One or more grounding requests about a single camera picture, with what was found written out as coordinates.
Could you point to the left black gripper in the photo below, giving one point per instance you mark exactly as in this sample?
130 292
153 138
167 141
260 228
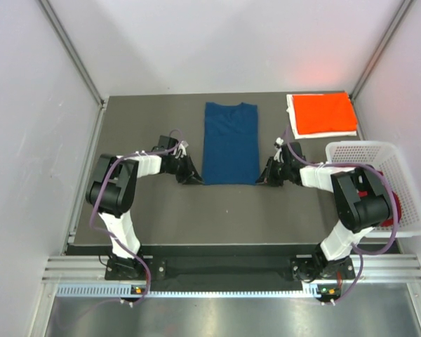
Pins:
194 179

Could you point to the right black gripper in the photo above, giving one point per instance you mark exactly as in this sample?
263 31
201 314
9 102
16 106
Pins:
267 176

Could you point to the blue t shirt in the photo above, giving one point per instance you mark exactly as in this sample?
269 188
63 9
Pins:
231 154

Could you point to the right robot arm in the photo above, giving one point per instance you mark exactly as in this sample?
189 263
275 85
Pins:
363 202

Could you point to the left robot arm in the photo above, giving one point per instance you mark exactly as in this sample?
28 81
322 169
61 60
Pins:
111 193

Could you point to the folded orange t shirt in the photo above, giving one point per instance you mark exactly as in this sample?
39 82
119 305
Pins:
324 114

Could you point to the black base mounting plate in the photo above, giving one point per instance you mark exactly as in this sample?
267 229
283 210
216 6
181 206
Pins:
290 268

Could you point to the white plastic basket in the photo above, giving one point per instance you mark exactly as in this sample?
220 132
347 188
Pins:
386 158

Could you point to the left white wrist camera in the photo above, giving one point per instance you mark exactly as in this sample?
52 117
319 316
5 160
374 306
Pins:
181 150

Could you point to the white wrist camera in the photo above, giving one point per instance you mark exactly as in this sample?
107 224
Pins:
181 150
278 145

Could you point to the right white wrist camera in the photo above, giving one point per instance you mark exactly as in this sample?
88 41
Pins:
278 145

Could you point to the grey slotted cable duct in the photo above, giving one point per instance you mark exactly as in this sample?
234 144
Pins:
134 291

